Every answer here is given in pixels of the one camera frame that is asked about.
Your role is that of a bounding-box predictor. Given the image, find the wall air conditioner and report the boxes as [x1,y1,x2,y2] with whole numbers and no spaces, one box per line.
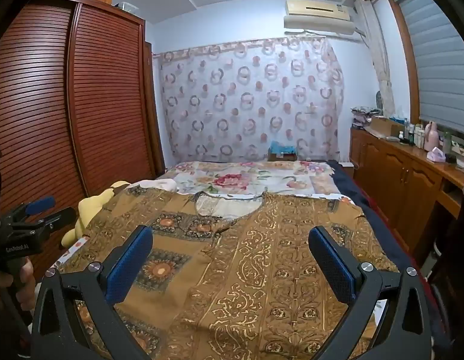
[283,0,357,37]

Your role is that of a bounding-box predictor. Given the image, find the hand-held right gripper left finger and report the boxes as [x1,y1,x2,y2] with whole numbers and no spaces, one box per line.
[31,225,154,360]

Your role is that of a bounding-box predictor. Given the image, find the wooden sideboard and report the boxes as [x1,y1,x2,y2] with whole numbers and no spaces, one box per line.
[348,125,464,269]

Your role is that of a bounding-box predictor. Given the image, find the dark chair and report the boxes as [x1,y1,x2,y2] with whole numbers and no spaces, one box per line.
[427,210,464,347]

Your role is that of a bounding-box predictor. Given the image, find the brown patterned top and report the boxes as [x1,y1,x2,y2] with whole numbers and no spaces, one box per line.
[53,185,399,360]

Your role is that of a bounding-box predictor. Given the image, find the open cardboard box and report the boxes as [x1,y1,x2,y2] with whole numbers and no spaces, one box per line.
[363,115,406,138]

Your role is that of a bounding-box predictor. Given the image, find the pile of folded clothes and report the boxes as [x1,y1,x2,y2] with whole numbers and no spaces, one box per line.
[350,106,383,130]

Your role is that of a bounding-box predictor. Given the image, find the wooden window frame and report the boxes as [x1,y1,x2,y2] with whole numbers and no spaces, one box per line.
[385,0,423,125]

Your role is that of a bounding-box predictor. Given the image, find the pink thermos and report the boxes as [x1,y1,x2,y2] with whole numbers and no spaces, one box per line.
[424,121,439,153]

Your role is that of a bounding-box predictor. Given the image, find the ring patterned sheer curtain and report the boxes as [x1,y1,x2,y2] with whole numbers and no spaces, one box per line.
[153,36,346,163]

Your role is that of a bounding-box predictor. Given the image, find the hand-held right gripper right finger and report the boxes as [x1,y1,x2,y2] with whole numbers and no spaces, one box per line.
[308,226,431,360]

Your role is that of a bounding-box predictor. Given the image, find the beige window curtain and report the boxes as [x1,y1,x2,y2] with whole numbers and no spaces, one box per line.
[354,0,396,118]

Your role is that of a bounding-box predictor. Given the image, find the purple tissue pack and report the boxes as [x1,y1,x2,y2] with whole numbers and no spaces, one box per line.
[429,147,449,164]

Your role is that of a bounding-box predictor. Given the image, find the grey window blind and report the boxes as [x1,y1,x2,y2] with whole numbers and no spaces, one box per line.
[396,0,464,136]

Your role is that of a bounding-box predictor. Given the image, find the small cardboard box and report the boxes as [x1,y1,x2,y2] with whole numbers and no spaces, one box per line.
[267,149,299,162]

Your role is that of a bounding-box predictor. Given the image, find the brown slatted wardrobe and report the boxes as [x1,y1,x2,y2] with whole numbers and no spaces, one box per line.
[0,0,166,284]

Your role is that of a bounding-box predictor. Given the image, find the person's left hand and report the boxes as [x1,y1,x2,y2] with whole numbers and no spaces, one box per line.
[0,258,35,310]

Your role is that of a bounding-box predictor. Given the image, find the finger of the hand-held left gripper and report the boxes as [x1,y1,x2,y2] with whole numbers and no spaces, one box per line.
[14,207,77,234]
[8,196,56,220]

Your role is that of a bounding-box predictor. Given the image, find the pale pink cloth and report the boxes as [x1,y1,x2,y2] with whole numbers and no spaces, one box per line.
[131,178,178,194]

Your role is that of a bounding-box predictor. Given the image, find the dark blue bedsheet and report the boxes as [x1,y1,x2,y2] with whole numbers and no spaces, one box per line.
[327,160,424,284]

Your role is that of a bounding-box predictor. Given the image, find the yellow plush toy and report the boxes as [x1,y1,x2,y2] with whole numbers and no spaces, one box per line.
[61,181,132,249]

